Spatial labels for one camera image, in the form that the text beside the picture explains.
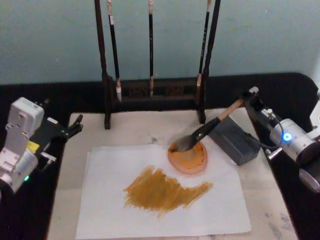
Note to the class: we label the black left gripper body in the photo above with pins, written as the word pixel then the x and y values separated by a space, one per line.
pixel 43 136

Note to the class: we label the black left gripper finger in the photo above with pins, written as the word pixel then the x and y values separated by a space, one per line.
pixel 61 137
pixel 76 123

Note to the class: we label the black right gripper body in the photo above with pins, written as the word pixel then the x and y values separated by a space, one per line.
pixel 260 117

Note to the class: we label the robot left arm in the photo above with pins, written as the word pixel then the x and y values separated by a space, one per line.
pixel 22 117

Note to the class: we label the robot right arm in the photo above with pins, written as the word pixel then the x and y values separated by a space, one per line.
pixel 298 142

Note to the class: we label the black table cloth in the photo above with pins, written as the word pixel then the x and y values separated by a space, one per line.
pixel 280 86

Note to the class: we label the dark grey paperweight block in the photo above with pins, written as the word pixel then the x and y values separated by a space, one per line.
pixel 235 142

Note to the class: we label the dark wooden brush rack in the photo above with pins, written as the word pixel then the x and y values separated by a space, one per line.
pixel 106 82

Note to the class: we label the hanging brush with brown tip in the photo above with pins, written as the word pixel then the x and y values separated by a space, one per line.
pixel 151 50
pixel 203 47

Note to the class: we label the white paper sheet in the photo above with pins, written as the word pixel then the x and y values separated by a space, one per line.
pixel 112 200

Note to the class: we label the pale felt mat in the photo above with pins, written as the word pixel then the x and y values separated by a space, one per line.
pixel 262 200

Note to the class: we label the hanging brush with white tip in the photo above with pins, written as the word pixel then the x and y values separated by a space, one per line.
pixel 114 47

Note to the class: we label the orange paint dish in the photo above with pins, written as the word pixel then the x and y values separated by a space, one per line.
pixel 188 163

